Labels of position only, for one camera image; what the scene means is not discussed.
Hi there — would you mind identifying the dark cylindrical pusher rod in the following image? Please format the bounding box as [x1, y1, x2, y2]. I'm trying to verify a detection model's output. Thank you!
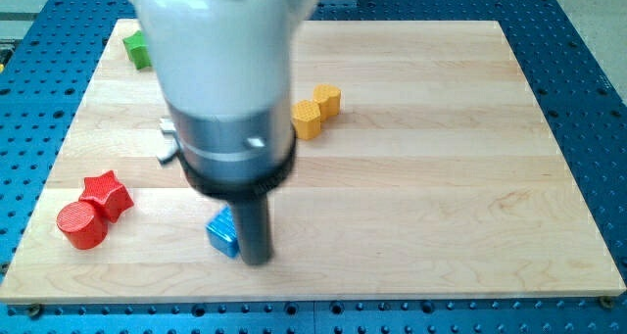
[228, 195, 272, 265]

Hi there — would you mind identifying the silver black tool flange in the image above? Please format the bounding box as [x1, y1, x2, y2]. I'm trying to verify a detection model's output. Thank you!
[168, 98, 297, 201]

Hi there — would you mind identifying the blue cube block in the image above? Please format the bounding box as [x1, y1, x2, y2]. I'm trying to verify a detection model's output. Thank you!
[206, 206, 239, 259]

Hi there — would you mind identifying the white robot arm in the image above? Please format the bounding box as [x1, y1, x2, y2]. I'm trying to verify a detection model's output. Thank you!
[128, 0, 318, 265]

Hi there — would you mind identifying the yellow heart block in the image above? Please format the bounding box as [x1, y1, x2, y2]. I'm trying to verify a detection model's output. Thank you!
[313, 84, 342, 121]

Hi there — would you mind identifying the yellow hexagon block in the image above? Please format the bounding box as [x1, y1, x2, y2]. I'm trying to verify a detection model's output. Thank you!
[291, 100, 321, 140]

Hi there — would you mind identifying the red star block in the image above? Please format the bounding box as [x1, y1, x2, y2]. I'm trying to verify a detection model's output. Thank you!
[79, 170, 134, 223]

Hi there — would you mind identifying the green block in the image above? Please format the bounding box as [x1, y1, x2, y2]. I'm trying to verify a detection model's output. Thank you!
[122, 30, 152, 70]

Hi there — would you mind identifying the red cylinder block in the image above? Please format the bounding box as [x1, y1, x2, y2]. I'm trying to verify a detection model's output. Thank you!
[56, 201, 108, 250]

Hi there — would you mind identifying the light wooden board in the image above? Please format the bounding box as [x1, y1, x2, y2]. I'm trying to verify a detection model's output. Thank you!
[1, 20, 625, 305]

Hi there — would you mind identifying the blue perforated metal table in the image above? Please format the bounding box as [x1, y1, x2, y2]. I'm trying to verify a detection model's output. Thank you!
[1, 0, 626, 333]

